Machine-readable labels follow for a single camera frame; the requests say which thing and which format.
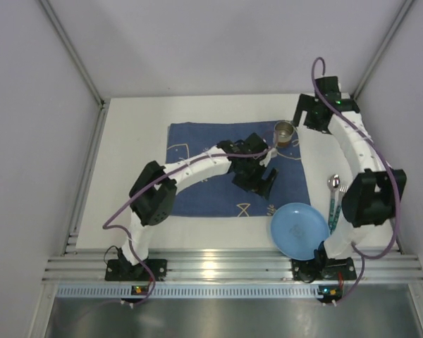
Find small metal cup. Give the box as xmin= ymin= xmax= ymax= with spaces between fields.
xmin=274 ymin=120 xmax=295 ymax=148

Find blue cloth placemat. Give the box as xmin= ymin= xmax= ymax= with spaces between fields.
xmin=165 ymin=121 xmax=310 ymax=218

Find light blue plastic plate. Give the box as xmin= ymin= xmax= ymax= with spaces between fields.
xmin=270 ymin=203 xmax=330 ymax=261

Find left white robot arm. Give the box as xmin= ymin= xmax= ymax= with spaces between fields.
xmin=118 ymin=133 xmax=278 ymax=267

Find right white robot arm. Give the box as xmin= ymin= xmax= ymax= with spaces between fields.
xmin=293 ymin=76 xmax=407 ymax=258

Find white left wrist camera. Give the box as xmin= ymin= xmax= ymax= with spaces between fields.
xmin=259 ymin=148 xmax=278 ymax=167

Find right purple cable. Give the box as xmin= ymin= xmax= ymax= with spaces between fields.
xmin=310 ymin=57 xmax=403 ymax=306

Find purple cable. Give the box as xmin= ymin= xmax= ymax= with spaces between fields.
xmin=102 ymin=146 xmax=274 ymax=307
xmin=310 ymin=57 xmax=403 ymax=306

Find metal spoon teal handle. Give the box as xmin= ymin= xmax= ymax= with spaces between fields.
xmin=328 ymin=174 xmax=341 ymax=225

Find metal fork teal handle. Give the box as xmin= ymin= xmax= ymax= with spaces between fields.
xmin=329 ymin=184 xmax=348 ymax=234

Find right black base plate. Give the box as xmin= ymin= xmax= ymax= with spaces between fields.
xmin=291 ymin=258 xmax=357 ymax=283

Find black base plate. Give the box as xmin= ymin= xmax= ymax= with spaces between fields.
xmin=104 ymin=259 xmax=168 ymax=282
xmin=291 ymin=258 xmax=357 ymax=283

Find aluminium mounting rail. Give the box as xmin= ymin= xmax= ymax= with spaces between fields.
xmin=42 ymin=249 xmax=423 ymax=284

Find right aluminium frame post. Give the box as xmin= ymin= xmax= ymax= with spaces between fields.
xmin=350 ymin=0 xmax=417 ymax=100

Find aluminium frame post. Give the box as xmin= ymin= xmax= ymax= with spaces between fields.
xmin=36 ymin=0 xmax=105 ymax=108
xmin=350 ymin=0 xmax=417 ymax=100

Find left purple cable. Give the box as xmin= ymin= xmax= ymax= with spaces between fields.
xmin=102 ymin=146 xmax=274 ymax=307

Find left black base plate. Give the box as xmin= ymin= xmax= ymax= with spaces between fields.
xmin=104 ymin=259 xmax=168 ymax=282

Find left aluminium frame post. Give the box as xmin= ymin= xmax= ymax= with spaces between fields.
xmin=36 ymin=0 xmax=105 ymax=108

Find perforated grey cable duct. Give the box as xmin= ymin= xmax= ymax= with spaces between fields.
xmin=56 ymin=283 xmax=338 ymax=299

